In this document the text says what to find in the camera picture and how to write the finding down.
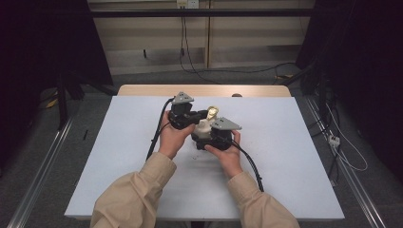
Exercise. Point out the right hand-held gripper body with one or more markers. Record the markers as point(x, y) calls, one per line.
point(221, 134)

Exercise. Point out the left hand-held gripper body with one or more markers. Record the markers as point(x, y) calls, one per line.
point(182, 115)

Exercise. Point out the person's right hand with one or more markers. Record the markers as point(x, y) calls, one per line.
point(226, 157)

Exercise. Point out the person's left hand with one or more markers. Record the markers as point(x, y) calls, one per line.
point(172, 139)

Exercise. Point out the wooden table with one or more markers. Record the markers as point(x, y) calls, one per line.
point(142, 90)

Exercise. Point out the yellow floor tape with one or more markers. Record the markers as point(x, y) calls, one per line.
point(284, 76)
point(52, 103)

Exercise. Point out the small black floor item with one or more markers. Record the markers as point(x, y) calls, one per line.
point(85, 134)

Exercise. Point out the black horizontal bar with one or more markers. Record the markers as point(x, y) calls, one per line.
point(202, 13)

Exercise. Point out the white power strip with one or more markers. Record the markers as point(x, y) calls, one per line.
point(334, 140)

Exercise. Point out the black metal stand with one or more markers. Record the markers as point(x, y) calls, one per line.
point(62, 101)

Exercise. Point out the black curtain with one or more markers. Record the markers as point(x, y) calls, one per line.
point(44, 47)
point(364, 63)

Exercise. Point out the small black wall fitting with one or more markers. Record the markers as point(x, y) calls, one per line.
point(144, 53)

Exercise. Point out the white wall socket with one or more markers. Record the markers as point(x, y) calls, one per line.
point(188, 3)

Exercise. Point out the aluminium floor rail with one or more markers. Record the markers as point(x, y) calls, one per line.
point(38, 178)
point(351, 177)

